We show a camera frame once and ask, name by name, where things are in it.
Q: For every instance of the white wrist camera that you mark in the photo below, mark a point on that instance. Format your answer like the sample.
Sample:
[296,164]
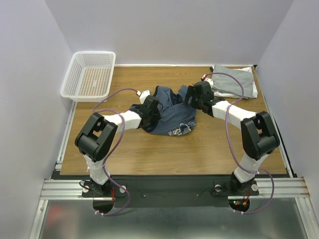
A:
[143,95]
[207,79]

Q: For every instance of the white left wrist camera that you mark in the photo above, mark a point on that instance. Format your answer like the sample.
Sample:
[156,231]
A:
[143,95]

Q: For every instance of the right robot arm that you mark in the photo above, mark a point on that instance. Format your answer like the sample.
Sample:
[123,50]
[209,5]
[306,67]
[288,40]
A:
[258,133]

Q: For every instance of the white plastic laundry basket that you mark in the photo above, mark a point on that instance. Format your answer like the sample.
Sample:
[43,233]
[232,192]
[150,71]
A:
[89,76]

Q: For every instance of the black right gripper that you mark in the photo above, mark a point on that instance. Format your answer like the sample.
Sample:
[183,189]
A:
[191,96]

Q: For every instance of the blue printed tank top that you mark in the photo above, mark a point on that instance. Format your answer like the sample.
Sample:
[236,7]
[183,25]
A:
[176,118]

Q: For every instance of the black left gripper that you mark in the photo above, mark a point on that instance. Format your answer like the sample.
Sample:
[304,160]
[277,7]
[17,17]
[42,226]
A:
[156,117]

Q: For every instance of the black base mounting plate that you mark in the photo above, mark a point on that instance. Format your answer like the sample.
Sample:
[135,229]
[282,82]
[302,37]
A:
[164,191]

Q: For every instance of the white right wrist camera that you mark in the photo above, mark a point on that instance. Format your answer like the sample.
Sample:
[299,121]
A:
[207,79]

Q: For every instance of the grey folded tank top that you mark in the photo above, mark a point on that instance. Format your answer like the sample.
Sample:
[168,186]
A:
[226,84]

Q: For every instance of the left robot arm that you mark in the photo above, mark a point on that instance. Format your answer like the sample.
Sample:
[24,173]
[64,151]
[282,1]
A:
[100,136]

